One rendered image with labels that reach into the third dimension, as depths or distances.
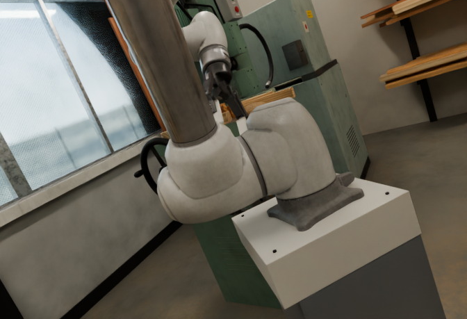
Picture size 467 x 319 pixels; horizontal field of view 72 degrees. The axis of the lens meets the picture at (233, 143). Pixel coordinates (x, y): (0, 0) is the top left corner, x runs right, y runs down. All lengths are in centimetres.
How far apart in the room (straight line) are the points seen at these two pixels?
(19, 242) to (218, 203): 182
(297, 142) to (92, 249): 207
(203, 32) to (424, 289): 85
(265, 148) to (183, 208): 21
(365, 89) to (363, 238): 293
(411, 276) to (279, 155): 38
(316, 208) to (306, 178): 7
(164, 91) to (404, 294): 65
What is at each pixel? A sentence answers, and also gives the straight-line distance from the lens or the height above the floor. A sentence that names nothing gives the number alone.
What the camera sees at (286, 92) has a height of 93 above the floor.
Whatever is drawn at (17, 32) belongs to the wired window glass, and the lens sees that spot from 279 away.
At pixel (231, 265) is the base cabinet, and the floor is 23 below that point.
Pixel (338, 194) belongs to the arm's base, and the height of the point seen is 72.
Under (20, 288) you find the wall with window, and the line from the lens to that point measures 239.
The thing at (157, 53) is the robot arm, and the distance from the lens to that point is 57.
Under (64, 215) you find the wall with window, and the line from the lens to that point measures 247.
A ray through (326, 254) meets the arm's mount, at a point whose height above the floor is 66.
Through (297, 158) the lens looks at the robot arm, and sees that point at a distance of 70.
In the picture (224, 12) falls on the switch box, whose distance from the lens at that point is 168.
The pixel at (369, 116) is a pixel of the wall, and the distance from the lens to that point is 364.
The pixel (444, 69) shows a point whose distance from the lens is 301.
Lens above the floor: 104
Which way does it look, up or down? 10 degrees down
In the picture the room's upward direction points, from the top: 22 degrees counter-clockwise
